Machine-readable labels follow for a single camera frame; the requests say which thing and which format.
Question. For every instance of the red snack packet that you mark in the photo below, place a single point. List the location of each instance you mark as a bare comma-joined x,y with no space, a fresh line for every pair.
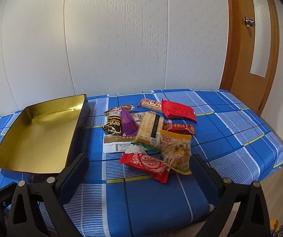
176,110

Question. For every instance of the blue plaid tablecloth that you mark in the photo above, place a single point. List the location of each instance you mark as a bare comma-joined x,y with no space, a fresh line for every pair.
114,199

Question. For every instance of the brown black snack bag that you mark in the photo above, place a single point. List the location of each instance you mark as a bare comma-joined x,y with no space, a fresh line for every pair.
113,126

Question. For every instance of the wooden door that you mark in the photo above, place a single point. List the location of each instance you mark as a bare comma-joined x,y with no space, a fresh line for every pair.
252,53

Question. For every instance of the gold rectangular tin tray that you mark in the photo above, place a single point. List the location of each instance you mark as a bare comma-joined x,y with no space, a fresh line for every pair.
45,137

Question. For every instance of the purple snack pouch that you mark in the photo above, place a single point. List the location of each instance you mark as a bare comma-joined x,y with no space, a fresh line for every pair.
129,126

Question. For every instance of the red white candy packet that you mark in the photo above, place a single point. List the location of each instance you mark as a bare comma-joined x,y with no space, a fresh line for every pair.
146,163

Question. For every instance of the dark red patterned snack bar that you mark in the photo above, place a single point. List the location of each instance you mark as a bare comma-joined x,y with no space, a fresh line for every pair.
187,129

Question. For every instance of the clear cracker pack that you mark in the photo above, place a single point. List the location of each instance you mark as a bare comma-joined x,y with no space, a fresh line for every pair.
149,129

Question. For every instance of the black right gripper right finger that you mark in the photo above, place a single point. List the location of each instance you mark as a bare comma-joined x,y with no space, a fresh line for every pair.
252,218

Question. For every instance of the metal door knob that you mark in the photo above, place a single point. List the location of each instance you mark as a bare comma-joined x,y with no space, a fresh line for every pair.
249,22

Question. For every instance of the peanut bag orange top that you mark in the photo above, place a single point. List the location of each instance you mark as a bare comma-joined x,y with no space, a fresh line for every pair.
176,151

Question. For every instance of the beige pastry packet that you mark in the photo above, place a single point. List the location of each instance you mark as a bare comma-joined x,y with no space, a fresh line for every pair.
137,117

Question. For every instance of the beige white box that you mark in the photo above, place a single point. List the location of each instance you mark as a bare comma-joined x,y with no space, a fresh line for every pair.
115,144

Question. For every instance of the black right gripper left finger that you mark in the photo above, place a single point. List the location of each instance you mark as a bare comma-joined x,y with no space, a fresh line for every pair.
25,218

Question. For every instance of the long biscuit bar red ends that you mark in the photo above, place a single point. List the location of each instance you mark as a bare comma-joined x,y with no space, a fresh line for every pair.
151,105

